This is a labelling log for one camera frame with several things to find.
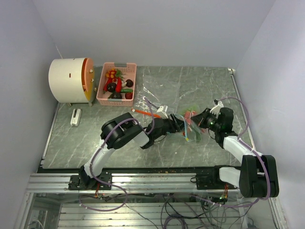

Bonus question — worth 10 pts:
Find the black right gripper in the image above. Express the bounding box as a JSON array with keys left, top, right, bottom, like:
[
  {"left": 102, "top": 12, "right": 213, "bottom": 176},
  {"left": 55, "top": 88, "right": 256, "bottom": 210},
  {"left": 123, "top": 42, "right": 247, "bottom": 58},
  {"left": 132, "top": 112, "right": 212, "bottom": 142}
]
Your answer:
[{"left": 190, "top": 108, "right": 221, "bottom": 132}]

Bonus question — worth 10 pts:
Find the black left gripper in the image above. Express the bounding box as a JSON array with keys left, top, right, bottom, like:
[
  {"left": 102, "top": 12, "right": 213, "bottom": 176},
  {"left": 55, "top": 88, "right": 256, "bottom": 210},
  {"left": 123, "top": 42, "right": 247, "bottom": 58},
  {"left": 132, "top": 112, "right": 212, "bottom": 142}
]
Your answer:
[{"left": 153, "top": 114, "right": 190, "bottom": 141}]

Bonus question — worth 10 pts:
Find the blue zip bag with strawberries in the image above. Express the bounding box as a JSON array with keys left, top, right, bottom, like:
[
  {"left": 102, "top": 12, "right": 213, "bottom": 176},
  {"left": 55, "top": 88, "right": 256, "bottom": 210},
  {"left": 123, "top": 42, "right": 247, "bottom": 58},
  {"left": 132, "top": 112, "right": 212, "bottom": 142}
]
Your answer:
[{"left": 175, "top": 104, "right": 205, "bottom": 143}]

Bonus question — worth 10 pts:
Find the orange zip bag with vegetables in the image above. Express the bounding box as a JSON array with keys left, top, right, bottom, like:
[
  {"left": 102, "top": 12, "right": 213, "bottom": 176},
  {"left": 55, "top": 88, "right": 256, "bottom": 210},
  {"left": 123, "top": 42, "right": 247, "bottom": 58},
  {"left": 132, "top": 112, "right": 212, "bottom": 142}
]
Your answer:
[{"left": 132, "top": 74, "right": 181, "bottom": 114}]

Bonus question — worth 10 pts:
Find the dark red fake fruit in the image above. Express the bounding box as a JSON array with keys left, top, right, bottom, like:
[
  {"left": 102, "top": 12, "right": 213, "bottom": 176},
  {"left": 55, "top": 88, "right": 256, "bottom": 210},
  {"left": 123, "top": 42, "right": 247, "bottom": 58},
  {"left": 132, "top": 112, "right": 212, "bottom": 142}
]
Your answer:
[{"left": 125, "top": 79, "right": 134, "bottom": 88}]

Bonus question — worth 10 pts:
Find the green fake chili pepper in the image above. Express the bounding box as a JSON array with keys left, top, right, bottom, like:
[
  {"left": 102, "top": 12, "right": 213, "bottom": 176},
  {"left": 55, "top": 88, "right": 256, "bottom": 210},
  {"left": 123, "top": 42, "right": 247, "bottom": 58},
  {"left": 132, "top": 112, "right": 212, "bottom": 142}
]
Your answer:
[{"left": 120, "top": 88, "right": 133, "bottom": 94}]

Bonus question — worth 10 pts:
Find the dark purple fake plum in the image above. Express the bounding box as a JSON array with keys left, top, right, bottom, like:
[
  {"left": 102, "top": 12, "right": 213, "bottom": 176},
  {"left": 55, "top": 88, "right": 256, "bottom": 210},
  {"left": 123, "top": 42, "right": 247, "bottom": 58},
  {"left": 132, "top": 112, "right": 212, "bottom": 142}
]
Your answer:
[{"left": 108, "top": 92, "right": 122, "bottom": 99}]

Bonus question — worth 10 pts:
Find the pink perforated plastic basket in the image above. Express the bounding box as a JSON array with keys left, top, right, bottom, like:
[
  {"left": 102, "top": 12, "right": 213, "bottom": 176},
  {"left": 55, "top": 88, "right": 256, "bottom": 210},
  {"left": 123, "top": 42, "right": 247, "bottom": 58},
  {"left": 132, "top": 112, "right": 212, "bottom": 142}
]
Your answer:
[{"left": 96, "top": 62, "right": 137, "bottom": 107}]

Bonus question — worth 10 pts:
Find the dark fake eggplant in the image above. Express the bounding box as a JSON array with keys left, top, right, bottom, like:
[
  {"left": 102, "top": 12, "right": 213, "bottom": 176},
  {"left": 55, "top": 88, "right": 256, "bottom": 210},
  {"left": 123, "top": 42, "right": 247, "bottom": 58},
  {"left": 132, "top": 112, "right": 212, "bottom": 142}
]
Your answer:
[{"left": 107, "top": 83, "right": 116, "bottom": 93}]

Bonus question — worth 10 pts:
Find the red fake chili pepper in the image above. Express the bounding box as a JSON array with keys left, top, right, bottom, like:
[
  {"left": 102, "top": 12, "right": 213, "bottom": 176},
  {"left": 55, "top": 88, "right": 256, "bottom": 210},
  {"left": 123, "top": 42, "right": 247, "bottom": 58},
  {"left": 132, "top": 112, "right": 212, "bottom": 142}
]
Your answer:
[{"left": 103, "top": 78, "right": 112, "bottom": 93}]

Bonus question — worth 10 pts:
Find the orange cherry tomato cluster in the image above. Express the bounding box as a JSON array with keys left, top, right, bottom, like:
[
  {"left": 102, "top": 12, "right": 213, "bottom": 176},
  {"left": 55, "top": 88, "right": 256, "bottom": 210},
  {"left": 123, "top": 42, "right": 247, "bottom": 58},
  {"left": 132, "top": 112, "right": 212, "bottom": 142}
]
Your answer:
[{"left": 105, "top": 68, "right": 125, "bottom": 79}]

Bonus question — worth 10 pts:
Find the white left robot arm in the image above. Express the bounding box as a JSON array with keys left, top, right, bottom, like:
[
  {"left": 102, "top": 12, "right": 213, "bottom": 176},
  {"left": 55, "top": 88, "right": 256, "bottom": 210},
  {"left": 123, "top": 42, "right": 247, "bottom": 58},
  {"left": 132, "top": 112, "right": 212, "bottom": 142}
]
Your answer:
[{"left": 79, "top": 113, "right": 186, "bottom": 189}]

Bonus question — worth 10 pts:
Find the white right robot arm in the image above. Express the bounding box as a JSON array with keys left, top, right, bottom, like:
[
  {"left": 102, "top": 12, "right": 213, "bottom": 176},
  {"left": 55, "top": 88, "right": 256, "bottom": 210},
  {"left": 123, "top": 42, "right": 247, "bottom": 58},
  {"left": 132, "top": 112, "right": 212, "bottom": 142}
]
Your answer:
[{"left": 191, "top": 107, "right": 279, "bottom": 198}]

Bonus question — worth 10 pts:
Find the small white rectangular device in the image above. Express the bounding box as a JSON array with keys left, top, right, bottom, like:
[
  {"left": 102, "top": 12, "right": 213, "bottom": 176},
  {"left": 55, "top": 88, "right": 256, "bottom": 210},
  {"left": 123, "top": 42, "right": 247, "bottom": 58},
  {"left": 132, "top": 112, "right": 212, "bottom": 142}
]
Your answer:
[{"left": 70, "top": 109, "right": 82, "bottom": 126}]

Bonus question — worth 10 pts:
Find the round white drawer organizer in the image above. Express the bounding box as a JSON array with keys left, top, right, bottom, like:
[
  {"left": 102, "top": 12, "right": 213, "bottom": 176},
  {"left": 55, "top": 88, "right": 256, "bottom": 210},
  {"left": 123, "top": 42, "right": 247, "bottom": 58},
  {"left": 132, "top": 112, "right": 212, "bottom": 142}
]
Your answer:
[{"left": 48, "top": 58, "right": 95, "bottom": 106}]

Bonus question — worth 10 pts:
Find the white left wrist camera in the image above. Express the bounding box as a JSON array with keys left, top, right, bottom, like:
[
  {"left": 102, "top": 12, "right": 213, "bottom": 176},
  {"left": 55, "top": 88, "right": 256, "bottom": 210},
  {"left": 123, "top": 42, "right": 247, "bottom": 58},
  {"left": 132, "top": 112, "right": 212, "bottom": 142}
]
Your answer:
[{"left": 156, "top": 105, "right": 168, "bottom": 119}]

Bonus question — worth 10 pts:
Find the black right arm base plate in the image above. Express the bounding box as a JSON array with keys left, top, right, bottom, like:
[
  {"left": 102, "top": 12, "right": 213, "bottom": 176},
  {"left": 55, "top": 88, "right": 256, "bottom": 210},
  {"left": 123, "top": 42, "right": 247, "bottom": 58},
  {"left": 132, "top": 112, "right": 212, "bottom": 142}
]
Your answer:
[{"left": 190, "top": 174, "right": 236, "bottom": 190}]

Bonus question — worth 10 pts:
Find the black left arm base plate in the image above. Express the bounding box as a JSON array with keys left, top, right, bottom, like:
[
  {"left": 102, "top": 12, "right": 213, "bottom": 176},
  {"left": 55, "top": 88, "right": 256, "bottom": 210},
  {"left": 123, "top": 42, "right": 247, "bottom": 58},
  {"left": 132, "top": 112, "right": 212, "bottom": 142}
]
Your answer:
[{"left": 68, "top": 172, "right": 112, "bottom": 191}]

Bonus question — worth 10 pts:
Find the aluminium frame rail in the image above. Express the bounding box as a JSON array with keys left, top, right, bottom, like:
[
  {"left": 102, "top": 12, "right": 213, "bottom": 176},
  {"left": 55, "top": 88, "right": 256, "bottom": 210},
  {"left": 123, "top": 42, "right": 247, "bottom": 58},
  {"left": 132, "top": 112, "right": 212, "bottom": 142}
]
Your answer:
[{"left": 25, "top": 172, "right": 277, "bottom": 194}]

